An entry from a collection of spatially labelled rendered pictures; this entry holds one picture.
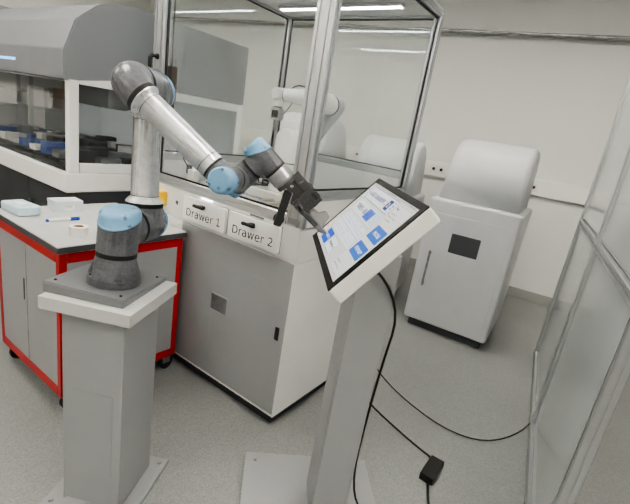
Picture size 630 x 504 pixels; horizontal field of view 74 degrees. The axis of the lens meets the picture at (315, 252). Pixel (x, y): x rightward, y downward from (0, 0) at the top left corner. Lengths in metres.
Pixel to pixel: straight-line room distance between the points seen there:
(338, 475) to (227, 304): 0.88
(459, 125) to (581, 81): 1.08
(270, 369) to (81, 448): 0.75
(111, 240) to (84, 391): 0.49
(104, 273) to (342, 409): 0.83
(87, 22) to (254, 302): 1.59
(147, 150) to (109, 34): 1.27
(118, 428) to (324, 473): 0.68
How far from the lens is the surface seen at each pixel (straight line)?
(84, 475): 1.73
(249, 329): 1.93
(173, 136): 1.24
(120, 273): 1.36
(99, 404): 1.52
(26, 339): 2.32
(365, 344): 1.30
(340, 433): 1.47
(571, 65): 4.74
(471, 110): 4.74
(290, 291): 1.72
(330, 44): 1.62
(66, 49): 2.51
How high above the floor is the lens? 1.33
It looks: 16 degrees down
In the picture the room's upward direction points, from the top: 9 degrees clockwise
